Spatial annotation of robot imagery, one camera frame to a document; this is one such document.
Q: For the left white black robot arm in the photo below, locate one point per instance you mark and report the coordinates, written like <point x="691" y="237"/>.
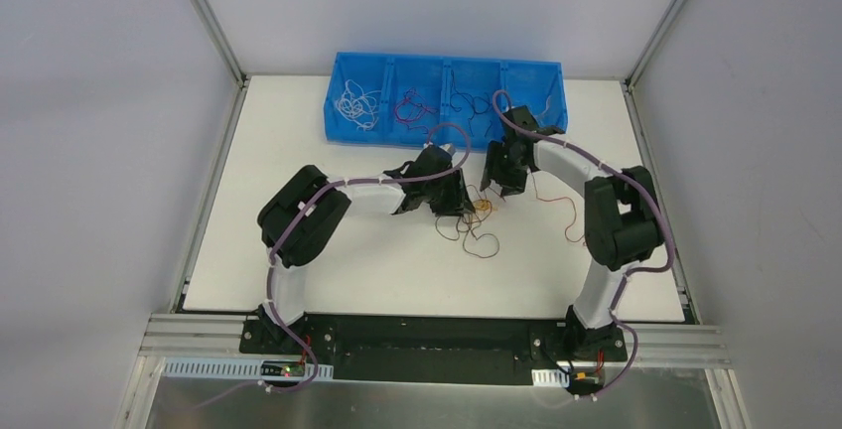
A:
<point x="299" y="221"/>

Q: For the aluminium frame rail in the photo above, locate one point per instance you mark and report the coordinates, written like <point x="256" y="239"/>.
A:
<point x="681" y="346"/>

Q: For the left white slotted cable duct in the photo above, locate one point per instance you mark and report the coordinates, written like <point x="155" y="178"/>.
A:
<point x="275" y="370"/>

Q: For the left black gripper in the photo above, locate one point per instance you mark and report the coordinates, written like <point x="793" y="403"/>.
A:
<point x="453" y="196"/>

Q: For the white slotted cable duct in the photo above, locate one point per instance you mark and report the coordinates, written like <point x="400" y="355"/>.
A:
<point x="275" y="370"/>
<point x="555" y="378"/>

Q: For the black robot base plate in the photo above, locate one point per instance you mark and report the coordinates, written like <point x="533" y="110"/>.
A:
<point x="504" y="352"/>

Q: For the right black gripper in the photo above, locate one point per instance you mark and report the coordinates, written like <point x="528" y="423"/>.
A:
<point x="501" y="170"/>

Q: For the right white slotted cable duct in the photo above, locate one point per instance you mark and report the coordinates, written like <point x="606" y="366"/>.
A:
<point x="555" y="378"/>

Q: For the blue four-compartment plastic bin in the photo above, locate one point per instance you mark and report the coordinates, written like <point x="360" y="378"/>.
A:
<point x="402" y="100"/>

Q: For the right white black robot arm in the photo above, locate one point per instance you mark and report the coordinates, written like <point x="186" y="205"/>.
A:
<point x="623" y="224"/>

